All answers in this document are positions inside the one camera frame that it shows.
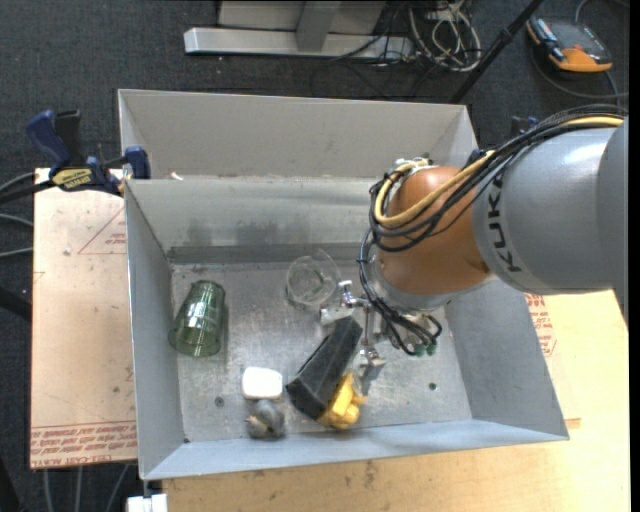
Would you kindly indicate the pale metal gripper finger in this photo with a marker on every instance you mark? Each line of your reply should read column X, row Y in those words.
column 369, row 367
column 336, row 314

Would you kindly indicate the clear glass cup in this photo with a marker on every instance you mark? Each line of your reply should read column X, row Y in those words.
column 309, row 285

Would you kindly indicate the black sponge block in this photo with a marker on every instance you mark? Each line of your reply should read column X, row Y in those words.
column 325, row 370

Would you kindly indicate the yellow toy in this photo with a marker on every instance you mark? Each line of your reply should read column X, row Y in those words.
column 344, row 407

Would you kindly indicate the white rounded block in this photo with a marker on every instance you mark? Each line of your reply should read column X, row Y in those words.
column 262, row 384

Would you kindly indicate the grey toy animal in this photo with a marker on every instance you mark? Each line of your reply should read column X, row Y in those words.
column 266, row 420

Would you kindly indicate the green glass cup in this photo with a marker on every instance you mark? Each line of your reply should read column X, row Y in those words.
column 199, row 320

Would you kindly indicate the grey metal bin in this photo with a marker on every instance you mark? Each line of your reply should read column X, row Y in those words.
column 280, row 140

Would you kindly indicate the brown cardboard board red print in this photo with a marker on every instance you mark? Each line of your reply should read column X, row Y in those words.
column 80, row 320

